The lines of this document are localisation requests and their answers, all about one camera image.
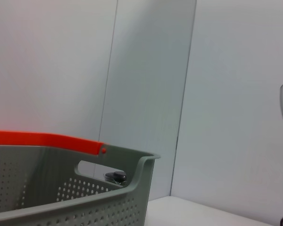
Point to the grey-green perforated storage basket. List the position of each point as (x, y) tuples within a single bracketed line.
[(73, 200)]

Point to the glass pitcher with black lid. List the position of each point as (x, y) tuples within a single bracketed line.
[(116, 176)]

